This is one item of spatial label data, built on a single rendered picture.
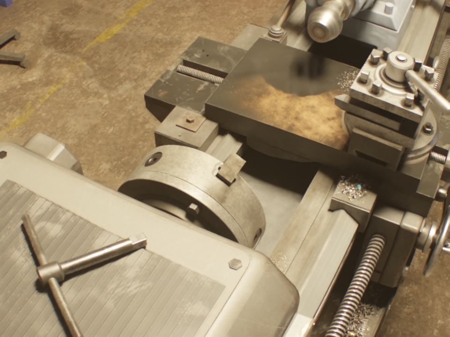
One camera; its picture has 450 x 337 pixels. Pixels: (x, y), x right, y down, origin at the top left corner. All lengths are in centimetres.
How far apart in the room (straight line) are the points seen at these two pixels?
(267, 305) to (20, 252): 31
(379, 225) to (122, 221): 86
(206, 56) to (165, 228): 106
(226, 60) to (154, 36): 168
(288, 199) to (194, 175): 64
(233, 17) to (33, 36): 119
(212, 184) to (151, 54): 232
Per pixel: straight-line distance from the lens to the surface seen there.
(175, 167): 97
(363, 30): 187
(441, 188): 173
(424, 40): 202
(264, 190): 158
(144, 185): 98
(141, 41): 335
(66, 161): 91
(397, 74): 126
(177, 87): 164
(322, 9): 150
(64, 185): 80
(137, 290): 68
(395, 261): 158
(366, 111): 128
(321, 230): 138
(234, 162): 98
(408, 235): 149
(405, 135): 128
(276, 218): 153
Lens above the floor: 192
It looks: 45 degrees down
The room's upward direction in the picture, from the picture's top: 1 degrees clockwise
